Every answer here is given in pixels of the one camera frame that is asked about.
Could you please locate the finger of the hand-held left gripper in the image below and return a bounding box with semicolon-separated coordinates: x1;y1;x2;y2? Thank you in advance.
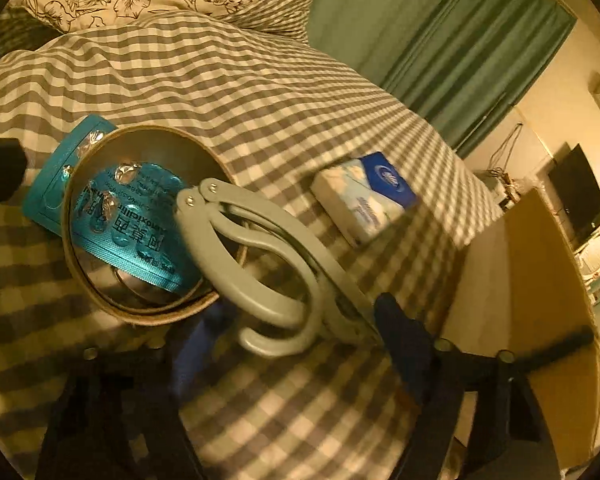
0;137;28;208

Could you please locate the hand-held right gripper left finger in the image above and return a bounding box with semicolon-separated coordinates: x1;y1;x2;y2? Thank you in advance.
34;305;221;480

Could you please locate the white wicker chair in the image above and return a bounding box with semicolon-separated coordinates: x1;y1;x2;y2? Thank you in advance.
574;234;600;292

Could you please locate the cardboard box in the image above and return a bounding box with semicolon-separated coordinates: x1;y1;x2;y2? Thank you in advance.
439;187;600;472

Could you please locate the black television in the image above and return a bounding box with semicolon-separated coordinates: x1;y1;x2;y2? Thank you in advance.
546;143;600;242

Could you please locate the grey plastic-handled cutter tool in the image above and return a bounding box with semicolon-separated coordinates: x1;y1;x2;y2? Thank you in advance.
175;177;388;358

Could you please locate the blue white tissue packet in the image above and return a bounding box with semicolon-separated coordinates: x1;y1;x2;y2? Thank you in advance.
310;151;420;248

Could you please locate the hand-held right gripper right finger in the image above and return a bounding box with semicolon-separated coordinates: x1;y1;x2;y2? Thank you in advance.
374;292;596;480

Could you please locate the round metal tin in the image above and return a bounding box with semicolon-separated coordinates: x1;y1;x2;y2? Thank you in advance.
60;125;253;327

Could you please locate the teal pill blister pack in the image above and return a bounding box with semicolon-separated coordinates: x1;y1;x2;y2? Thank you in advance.
21;114;119;237
74;160;203;295

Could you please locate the grey checkered bed sheet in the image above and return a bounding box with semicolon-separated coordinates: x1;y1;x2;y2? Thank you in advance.
0;10;506;480

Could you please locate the green curtain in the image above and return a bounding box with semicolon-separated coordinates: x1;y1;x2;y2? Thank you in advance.
305;0;579;160

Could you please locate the grey checkered pillow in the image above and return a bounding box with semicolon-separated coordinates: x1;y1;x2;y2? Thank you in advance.
227;0;315;45

